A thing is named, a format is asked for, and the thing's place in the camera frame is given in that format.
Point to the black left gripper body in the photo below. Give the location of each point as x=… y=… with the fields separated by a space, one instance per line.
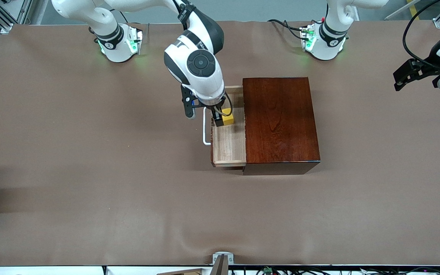
x=428 y=70

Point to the yellow block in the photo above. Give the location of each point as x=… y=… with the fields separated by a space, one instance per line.
x=228 y=120

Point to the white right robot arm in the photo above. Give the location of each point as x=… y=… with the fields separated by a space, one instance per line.
x=201 y=76

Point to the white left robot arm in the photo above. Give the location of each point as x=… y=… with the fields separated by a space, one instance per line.
x=330 y=38

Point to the dark brown wooden cabinet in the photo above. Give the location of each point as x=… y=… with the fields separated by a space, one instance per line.
x=281 y=122

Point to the brown table cloth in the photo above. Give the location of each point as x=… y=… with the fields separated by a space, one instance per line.
x=128 y=172

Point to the grey metal table clamp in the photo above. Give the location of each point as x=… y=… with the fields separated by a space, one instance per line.
x=223 y=253

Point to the green plug connector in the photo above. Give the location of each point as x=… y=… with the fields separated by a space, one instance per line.
x=268 y=270

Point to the grey camera post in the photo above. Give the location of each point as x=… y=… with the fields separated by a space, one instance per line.
x=220 y=267

